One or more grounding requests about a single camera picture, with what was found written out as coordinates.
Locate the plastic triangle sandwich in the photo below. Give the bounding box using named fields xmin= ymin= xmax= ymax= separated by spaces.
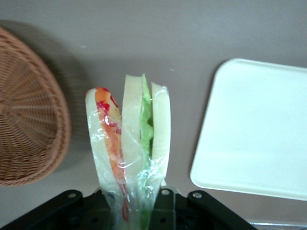
xmin=85 ymin=73 xmax=172 ymax=230

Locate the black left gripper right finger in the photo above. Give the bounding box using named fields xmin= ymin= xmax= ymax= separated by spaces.
xmin=153 ymin=186 xmax=259 ymax=230

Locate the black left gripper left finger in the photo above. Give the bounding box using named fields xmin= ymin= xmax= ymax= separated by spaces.
xmin=0 ymin=188 xmax=113 ymax=230

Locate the cream plastic tray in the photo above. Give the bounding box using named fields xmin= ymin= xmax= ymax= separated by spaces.
xmin=189 ymin=58 xmax=307 ymax=202

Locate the clear acrylic bottle rack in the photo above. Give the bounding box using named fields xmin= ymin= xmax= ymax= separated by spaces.
xmin=249 ymin=221 xmax=307 ymax=230

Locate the round brown wicker basket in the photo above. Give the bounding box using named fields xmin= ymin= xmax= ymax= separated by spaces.
xmin=0 ymin=25 xmax=72 ymax=187

